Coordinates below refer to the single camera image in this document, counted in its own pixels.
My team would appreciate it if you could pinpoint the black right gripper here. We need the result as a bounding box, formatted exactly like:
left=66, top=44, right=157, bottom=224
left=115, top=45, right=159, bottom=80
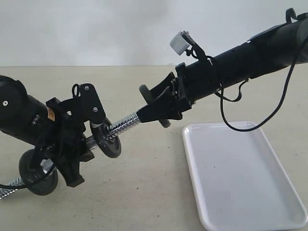
left=137, top=59, right=221, bottom=123

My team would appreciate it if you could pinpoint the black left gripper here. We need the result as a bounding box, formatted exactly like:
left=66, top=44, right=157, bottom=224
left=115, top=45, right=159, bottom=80
left=40, top=97, right=91, bottom=187

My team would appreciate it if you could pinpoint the chrome dumbbell bar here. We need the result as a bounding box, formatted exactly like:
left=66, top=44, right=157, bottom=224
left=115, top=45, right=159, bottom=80
left=0, top=113, right=140, bottom=199

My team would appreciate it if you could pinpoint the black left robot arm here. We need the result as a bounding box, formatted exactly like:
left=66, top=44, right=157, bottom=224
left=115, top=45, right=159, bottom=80
left=0, top=76, right=94, bottom=187

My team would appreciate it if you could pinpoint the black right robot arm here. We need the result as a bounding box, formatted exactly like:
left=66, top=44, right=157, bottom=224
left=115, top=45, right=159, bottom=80
left=137, top=20, right=308, bottom=123

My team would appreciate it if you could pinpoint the white rectangular tray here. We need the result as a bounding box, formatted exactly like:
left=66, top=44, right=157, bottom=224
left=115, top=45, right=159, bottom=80
left=182, top=123, right=308, bottom=231

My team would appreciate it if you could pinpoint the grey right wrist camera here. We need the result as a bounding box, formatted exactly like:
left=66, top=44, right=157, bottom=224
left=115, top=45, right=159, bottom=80
left=169, top=31, right=206, bottom=59

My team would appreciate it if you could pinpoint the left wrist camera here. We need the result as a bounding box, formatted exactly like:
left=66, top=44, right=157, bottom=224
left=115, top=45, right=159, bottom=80
left=71, top=83, right=106, bottom=128

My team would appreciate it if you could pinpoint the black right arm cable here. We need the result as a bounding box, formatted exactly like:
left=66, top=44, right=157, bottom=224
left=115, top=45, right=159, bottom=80
left=216, top=8, right=308, bottom=132

